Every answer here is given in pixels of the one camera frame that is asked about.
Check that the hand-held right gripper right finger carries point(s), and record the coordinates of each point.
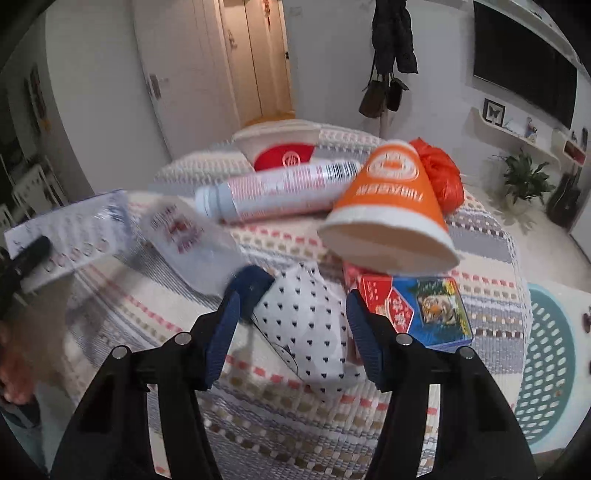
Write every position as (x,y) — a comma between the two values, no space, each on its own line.
(364,344)

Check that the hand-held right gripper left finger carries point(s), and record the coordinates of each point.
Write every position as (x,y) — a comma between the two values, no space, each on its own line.
(225,325)

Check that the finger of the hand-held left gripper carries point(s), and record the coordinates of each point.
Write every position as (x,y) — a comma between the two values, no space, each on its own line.
(34,254)

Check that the clear plastic blister pack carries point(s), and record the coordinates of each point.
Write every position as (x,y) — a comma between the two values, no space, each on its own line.
(78,226)

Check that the white dotted paper bag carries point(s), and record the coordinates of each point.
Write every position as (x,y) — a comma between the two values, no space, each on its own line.
(309,325)

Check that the white spray can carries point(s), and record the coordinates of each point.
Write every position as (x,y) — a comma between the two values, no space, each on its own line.
(277,190)

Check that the orange paper cup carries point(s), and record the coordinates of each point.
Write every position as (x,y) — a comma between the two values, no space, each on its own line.
(392,196)

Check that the red paper cup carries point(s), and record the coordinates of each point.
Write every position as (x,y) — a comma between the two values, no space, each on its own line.
(282,158)

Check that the orange plastic bag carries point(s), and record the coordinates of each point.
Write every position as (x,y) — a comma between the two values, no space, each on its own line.
(444,177)

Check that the teal plastic basket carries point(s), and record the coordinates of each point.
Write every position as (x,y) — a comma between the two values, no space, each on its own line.
(549,369)

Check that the person's left hand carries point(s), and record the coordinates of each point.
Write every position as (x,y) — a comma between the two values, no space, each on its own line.
(16,374)

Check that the colourful blue red box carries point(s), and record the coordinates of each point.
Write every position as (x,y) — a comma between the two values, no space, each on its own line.
(420,309)

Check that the white chair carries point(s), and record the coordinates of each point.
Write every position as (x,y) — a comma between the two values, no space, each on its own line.
(32,184)

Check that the clear packet with red print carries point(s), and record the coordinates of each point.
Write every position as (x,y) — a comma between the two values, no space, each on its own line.
(184,237)

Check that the patterned woven tablecloth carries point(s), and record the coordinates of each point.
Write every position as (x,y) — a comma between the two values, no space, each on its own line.
(281,420)

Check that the green potted plant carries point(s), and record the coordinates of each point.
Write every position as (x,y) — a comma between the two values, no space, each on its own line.
(524,177)

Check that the white room door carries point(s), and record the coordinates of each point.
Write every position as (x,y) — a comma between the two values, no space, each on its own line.
(184,69)

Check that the brown hanging bag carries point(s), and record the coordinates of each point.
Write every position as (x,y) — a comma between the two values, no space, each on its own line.
(371,99)

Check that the black acoustic guitar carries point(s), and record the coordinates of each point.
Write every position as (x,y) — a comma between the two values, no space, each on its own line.
(565,198)

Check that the black hanging bag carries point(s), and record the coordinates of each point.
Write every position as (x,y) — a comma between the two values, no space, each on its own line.
(396,94)

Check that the framed butterfly picture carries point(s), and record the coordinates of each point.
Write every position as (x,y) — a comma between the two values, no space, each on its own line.
(494,111)

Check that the small colourful figurine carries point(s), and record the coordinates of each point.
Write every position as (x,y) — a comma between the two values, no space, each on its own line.
(531,130)

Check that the white hallway door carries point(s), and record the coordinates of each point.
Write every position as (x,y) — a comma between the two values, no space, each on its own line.
(258,55)

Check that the dark hanging coat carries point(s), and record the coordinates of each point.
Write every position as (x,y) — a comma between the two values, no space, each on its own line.
(392,32)

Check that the dark wall decoration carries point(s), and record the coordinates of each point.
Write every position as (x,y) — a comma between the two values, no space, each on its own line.
(38,99)

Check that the white curved wall shelf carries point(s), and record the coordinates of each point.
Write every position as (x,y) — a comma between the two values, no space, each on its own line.
(503,136)

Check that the white red wall cubby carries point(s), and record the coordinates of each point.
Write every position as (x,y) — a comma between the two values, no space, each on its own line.
(575,150)

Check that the wall-mounted television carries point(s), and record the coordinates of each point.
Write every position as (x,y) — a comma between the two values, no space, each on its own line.
(521,60)

